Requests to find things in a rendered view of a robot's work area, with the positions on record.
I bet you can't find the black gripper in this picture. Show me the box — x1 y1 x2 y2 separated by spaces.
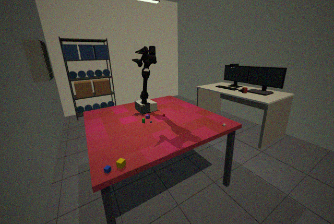
132 46 151 67

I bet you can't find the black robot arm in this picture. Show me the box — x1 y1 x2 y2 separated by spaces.
140 46 157 104

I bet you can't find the small blue block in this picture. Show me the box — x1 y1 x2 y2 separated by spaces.
103 166 112 174

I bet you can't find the yellow cube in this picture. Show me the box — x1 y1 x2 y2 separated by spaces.
116 158 126 169

